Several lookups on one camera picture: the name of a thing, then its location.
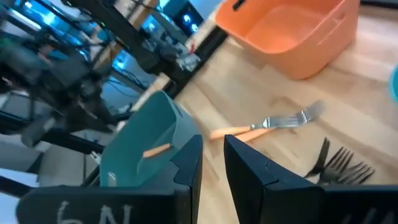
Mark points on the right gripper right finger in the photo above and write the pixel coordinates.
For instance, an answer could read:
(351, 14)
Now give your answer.
(255, 193)

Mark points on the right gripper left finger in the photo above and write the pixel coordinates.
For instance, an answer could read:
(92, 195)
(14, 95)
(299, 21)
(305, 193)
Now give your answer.
(196, 161)

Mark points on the orange plastic bin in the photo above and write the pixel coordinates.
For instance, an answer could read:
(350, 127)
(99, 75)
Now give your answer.
(295, 56)

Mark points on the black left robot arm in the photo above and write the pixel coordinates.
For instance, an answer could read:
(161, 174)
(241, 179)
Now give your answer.
(71, 77)

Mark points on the dark teal plastic bin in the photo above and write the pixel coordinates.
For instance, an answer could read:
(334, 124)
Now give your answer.
(140, 130)

